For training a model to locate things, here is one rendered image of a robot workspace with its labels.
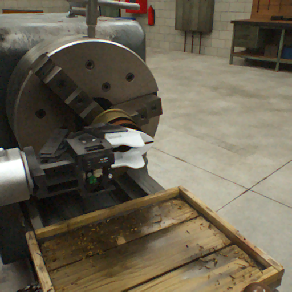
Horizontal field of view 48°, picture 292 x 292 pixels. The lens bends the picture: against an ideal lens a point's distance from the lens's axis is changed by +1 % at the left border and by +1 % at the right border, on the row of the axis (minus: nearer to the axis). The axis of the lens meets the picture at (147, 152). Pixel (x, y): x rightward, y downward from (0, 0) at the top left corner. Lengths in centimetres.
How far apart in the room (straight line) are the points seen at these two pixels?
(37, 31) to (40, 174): 43
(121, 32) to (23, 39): 23
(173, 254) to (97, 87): 35
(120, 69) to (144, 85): 7
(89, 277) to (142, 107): 33
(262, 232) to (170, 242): 156
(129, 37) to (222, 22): 754
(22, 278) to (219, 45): 776
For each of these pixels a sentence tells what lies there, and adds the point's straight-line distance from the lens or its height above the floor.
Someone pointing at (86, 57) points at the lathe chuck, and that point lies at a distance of 65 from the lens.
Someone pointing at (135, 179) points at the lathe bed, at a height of 87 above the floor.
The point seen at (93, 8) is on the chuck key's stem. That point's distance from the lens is 68.
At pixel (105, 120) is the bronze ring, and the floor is 112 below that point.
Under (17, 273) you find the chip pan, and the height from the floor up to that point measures 54.
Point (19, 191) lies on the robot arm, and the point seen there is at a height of 107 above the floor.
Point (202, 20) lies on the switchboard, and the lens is 838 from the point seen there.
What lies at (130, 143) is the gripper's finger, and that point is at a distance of 50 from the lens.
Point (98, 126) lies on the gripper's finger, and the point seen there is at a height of 113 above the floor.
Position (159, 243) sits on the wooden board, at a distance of 64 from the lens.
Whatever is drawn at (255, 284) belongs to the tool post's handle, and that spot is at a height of 114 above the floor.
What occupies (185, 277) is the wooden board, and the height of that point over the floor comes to 88.
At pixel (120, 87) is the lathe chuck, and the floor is 114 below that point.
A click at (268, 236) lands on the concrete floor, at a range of 216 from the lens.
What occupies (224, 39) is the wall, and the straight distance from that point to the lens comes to 834.
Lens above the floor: 131
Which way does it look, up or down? 26 degrees down
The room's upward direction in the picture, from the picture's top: straight up
